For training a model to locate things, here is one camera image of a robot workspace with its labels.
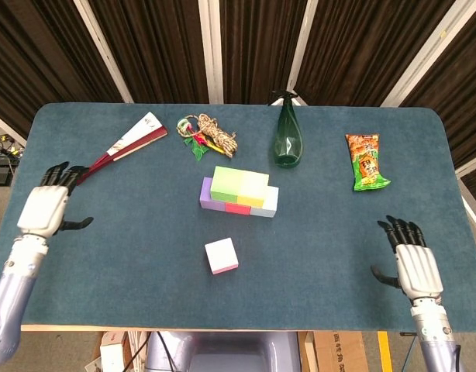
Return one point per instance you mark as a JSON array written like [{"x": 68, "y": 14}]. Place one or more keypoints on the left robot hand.
[{"x": 42, "y": 209}]

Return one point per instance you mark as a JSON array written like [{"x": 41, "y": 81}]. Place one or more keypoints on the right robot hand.
[{"x": 418, "y": 271}]

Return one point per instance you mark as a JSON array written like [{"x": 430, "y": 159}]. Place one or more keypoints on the light blue foam cube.
[{"x": 270, "y": 203}]

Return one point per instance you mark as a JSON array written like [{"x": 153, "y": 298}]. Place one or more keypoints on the purple foam cube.
[{"x": 205, "y": 197}]

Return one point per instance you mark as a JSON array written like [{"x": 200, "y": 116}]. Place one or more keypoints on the yellow foam cube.
[{"x": 253, "y": 190}]

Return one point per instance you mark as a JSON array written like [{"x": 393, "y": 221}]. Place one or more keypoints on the pale pink foam cube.
[{"x": 221, "y": 253}]

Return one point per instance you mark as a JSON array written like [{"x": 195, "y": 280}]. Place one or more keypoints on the green foam cube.
[{"x": 225, "y": 182}]

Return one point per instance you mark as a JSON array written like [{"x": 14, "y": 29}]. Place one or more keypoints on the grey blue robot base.
[{"x": 222, "y": 348}]

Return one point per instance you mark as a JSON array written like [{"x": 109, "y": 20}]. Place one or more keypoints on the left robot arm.
[{"x": 13, "y": 294}]

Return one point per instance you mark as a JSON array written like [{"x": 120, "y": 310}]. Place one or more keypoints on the brown cardboard box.
[{"x": 339, "y": 352}]

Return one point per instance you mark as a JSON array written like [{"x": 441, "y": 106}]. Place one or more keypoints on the orange green snack bag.
[{"x": 366, "y": 166}]

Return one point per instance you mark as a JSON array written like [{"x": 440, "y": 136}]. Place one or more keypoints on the folding fan dark red ribs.
[{"x": 141, "y": 131}]

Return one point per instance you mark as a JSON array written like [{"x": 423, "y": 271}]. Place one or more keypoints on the blue felt table mat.
[{"x": 280, "y": 294}]

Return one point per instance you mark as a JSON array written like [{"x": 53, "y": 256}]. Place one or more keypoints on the white cardboard box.
[{"x": 112, "y": 352}]

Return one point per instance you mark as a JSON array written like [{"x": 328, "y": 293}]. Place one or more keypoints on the colourful tassel ornament green leaves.
[{"x": 197, "y": 149}]

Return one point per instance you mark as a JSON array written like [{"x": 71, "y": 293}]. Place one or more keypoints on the dark green glass bottle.
[{"x": 288, "y": 147}]

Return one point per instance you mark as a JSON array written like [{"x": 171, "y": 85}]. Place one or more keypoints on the red foam cube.
[{"x": 238, "y": 209}]

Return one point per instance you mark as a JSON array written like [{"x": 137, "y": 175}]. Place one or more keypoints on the dark brown pleated curtain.
[{"x": 164, "y": 46}]

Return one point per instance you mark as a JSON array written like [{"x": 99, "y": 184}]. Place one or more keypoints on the white metal frame post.
[
  {"x": 7, "y": 131},
  {"x": 425, "y": 50},
  {"x": 299, "y": 50},
  {"x": 472, "y": 164},
  {"x": 212, "y": 50},
  {"x": 105, "y": 50}
]

